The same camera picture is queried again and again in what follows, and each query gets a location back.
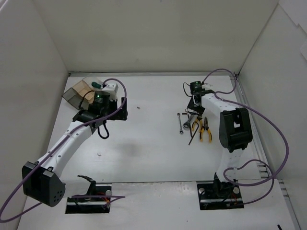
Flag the small silver ratchet wrench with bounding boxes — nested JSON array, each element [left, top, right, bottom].
[[177, 113, 184, 135]]

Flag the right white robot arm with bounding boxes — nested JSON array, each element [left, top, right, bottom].
[[183, 81, 253, 197]]

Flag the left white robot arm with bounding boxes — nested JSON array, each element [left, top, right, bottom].
[[22, 90, 128, 207]]

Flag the long brown hex key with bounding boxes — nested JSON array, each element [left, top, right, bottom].
[[188, 123, 199, 145]]

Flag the large silver ratchet wrench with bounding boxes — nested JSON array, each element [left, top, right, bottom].
[[183, 115, 194, 129]]

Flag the clear plastic organizer box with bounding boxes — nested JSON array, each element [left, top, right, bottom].
[[62, 77, 103, 110]]

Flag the yellow handled cutting pliers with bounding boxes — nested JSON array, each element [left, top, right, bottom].
[[191, 115, 204, 142]]

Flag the yellow handled needle-nose pliers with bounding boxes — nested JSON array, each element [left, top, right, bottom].
[[199, 117, 212, 143]]

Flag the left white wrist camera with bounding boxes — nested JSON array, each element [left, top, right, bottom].
[[102, 83, 118, 101]]

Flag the green handled screwdriver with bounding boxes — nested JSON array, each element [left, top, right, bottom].
[[91, 81, 103, 89]]

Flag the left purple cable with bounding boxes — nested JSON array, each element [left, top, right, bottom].
[[0, 78, 128, 221]]

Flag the purple cable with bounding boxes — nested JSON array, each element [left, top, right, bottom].
[[200, 69, 290, 204], [0, 78, 128, 221]]

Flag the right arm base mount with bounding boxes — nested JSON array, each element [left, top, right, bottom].
[[197, 183, 244, 211]]

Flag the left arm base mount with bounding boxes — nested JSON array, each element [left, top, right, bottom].
[[65, 185, 113, 215]]

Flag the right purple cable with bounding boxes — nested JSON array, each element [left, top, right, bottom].
[[200, 69, 290, 204]]

